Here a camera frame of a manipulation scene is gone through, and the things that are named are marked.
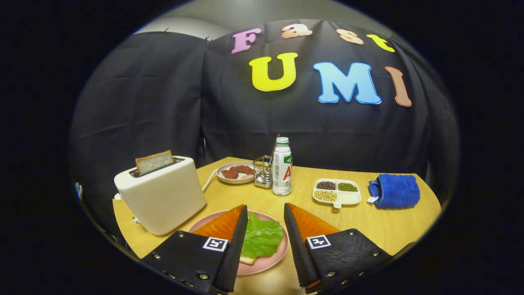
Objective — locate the toasted brown bread slice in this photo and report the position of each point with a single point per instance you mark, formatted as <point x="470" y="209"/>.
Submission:
<point x="154" y="162"/>

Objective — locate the black backdrop cloth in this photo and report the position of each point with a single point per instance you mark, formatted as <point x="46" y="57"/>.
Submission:
<point x="155" y="102"/>

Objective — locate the green lettuce leaf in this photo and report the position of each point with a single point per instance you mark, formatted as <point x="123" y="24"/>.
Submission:
<point x="262" y="235"/>

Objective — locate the beige plate with meat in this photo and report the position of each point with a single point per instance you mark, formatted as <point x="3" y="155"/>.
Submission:
<point x="235" y="180"/>

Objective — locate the white sandwich bread slice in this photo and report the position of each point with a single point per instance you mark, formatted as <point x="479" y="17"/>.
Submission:
<point x="247" y="260"/>

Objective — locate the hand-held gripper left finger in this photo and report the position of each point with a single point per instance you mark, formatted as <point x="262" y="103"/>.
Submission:
<point x="235" y="254"/>

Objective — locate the pile of yellow soybeans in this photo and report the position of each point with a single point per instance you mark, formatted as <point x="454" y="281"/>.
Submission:
<point x="325" y="196"/>

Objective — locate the white divided dish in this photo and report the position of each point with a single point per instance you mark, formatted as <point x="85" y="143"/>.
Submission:
<point x="348" y="198"/>

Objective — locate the pile of dark red beans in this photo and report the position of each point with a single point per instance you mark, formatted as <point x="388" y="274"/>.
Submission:
<point x="326" y="185"/>

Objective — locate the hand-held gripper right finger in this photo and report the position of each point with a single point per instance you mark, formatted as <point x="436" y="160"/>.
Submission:
<point x="297" y="250"/>

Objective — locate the cream white toaster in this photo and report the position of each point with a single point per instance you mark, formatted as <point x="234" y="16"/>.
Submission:
<point x="163" y="196"/>

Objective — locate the folded blue towel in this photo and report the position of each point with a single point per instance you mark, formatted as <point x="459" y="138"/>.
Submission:
<point x="397" y="190"/>

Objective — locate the white drink bottle green cap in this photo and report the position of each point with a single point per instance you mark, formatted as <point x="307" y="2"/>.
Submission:
<point x="282" y="168"/>

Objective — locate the pink round plate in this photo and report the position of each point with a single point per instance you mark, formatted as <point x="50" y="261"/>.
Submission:
<point x="266" y="264"/>

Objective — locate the reddish meat slice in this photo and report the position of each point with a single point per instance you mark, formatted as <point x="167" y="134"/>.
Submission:
<point x="245" y="169"/>
<point x="230" y="174"/>

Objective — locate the pile of green mung beans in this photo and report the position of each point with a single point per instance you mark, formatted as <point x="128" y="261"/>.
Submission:
<point x="347" y="187"/>

